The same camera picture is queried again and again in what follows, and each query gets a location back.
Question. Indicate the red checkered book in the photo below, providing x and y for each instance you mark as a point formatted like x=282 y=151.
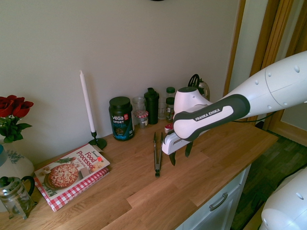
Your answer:
x=79 y=189

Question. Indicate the red roses bunch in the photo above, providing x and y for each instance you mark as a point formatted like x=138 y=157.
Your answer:
x=14 y=107

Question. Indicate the black candle holder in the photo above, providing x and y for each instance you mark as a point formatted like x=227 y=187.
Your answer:
x=97 y=142

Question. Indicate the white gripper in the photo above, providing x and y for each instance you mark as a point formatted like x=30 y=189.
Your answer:
x=171 y=143

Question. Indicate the wooden door frame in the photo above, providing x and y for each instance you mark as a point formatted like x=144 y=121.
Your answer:
x=271 y=36

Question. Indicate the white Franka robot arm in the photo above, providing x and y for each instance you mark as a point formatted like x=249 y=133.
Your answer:
x=275 y=83

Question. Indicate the tall white candle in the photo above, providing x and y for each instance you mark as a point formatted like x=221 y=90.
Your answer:
x=86 y=100

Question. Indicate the food processor cookbook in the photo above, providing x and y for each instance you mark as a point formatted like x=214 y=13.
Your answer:
x=72 y=170

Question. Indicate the spice jar green lid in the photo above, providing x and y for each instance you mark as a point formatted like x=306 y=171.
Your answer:
x=170 y=91

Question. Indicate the clear glass jar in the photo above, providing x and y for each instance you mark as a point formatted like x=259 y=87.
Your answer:
x=138 y=104

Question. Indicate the spice jar dark lid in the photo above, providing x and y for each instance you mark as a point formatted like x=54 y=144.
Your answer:
x=169 y=107

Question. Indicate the glass french press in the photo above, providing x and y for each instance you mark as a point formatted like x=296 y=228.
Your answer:
x=14 y=196

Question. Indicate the steel tongs with black tips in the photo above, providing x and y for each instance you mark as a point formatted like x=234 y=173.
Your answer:
x=158 y=165

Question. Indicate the black shaker bottle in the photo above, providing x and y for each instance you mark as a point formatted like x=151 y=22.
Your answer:
x=151 y=107

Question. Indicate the small red lidded jar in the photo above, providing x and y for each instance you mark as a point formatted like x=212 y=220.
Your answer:
x=168 y=127

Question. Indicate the small jar red checkered lid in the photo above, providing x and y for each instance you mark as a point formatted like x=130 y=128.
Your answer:
x=142 y=118

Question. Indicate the dark Vega protein tub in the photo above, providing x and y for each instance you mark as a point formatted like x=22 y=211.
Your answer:
x=121 y=119

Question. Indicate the black slotted spatula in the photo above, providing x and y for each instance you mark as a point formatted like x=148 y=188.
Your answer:
x=193 y=81

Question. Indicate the shiny steel electric kettle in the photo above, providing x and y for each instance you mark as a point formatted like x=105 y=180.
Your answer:
x=205 y=91

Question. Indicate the white vase blue print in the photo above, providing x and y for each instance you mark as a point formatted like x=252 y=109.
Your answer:
x=16 y=163

